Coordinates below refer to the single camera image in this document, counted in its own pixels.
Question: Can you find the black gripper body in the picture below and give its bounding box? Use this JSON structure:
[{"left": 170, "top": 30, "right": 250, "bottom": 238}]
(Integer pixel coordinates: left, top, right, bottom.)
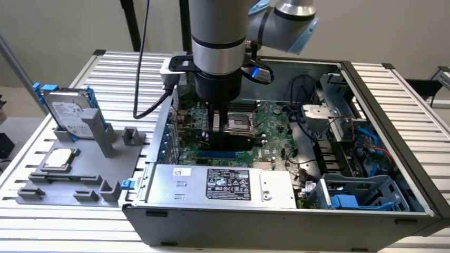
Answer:
[{"left": 193, "top": 70, "right": 242, "bottom": 105}]

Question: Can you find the metal CPU socket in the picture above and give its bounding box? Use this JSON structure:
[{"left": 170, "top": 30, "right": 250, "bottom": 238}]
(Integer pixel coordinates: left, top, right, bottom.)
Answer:
[{"left": 222, "top": 110, "right": 258, "bottom": 137}]

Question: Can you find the black finned heatsink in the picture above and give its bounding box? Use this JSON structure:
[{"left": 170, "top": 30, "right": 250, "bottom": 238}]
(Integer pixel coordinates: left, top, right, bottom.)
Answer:
[{"left": 226, "top": 101, "right": 256, "bottom": 113}]

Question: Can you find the blue expansion slot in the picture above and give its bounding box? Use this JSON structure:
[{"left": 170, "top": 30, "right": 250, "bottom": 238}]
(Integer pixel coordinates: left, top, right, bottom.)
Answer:
[{"left": 194, "top": 150, "right": 246, "bottom": 160}]

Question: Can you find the green motherboard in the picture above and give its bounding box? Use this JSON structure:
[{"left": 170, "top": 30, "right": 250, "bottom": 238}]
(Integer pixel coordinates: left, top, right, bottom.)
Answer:
[{"left": 157, "top": 99, "right": 319, "bottom": 187}]

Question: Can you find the silver power supply unit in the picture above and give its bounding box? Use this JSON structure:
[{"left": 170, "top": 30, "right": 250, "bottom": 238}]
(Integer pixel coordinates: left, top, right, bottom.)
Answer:
[{"left": 137, "top": 163, "right": 300, "bottom": 209}]

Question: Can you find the silver metal drive cage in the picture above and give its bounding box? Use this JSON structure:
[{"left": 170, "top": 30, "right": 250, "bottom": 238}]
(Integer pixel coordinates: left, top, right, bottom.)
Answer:
[{"left": 300, "top": 73, "right": 369, "bottom": 144}]

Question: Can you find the black stand pole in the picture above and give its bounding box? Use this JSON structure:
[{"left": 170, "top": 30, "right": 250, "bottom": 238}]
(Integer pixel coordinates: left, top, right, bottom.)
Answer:
[{"left": 118, "top": 0, "right": 141, "bottom": 53}]

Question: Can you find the grey parts rack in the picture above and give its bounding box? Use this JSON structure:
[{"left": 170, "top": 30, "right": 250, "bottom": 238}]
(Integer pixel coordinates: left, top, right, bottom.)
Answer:
[{"left": 14, "top": 109, "right": 148, "bottom": 209}]

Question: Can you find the hard disk in blue carrier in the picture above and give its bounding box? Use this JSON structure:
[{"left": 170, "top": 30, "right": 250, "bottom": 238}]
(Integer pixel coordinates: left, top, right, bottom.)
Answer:
[{"left": 31, "top": 82, "right": 108, "bottom": 143}]

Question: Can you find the black open PC case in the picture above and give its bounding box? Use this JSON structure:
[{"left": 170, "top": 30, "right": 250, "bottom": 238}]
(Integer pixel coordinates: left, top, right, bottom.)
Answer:
[{"left": 121, "top": 54, "right": 450, "bottom": 248}]

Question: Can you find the silver CPU chip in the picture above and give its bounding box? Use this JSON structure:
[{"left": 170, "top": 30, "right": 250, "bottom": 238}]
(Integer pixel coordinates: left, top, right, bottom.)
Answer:
[{"left": 41, "top": 147, "right": 81, "bottom": 172}]

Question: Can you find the grey plastic disk bay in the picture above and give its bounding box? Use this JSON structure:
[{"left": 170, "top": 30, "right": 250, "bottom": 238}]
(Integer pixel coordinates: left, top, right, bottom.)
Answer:
[{"left": 308, "top": 173, "right": 412, "bottom": 212}]

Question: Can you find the black device on floor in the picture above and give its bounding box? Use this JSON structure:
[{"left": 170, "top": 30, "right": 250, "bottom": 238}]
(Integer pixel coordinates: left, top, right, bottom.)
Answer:
[{"left": 0, "top": 92, "right": 17, "bottom": 160}]

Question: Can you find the aluminium profile with black box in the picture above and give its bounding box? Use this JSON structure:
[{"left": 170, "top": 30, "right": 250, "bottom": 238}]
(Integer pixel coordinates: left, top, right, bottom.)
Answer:
[{"left": 403, "top": 65, "right": 450, "bottom": 109}]

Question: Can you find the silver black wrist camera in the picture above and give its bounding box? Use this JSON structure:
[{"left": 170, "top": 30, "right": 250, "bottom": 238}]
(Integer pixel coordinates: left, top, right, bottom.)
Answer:
[{"left": 160, "top": 53, "right": 197, "bottom": 80}]

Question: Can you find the black looped wire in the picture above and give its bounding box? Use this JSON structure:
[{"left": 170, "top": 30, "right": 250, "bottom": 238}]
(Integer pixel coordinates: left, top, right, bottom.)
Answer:
[{"left": 289, "top": 74, "right": 319, "bottom": 108}]

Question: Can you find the black camera cable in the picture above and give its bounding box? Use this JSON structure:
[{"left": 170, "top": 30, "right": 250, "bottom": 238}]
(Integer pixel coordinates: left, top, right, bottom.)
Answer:
[{"left": 132, "top": 0, "right": 176, "bottom": 120}]

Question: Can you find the red wire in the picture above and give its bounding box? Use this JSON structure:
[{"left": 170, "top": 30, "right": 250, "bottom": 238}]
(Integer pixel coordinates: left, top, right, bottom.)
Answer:
[{"left": 369, "top": 145, "right": 391, "bottom": 160}]

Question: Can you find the aluminium frame post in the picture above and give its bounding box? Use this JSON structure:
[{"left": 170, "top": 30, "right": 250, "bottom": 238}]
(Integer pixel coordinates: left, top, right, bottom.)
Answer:
[{"left": 0, "top": 31, "right": 35, "bottom": 89}]

